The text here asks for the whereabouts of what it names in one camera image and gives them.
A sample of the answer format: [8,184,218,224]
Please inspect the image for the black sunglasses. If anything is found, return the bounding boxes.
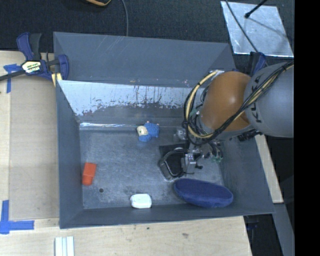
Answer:
[157,144,189,181]

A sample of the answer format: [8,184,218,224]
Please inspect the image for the dark blue oval sponge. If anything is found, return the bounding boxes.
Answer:
[172,177,234,209]

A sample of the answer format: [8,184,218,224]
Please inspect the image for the blue toy animal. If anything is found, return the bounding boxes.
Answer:
[136,120,161,143]

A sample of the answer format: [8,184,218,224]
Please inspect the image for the white soap bar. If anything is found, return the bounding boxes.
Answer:
[129,193,153,210]

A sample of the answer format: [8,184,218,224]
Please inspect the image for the grey metal bin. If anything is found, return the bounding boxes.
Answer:
[52,31,276,230]

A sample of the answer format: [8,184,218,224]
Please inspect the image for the orange block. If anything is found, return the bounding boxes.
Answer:
[81,162,98,187]

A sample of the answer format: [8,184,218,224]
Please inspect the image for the pale wood board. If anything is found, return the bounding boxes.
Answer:
[8,51,61,222]

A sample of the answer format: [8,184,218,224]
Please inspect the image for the black cylinder on white bracket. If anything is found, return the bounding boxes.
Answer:
[237,129,263,143]

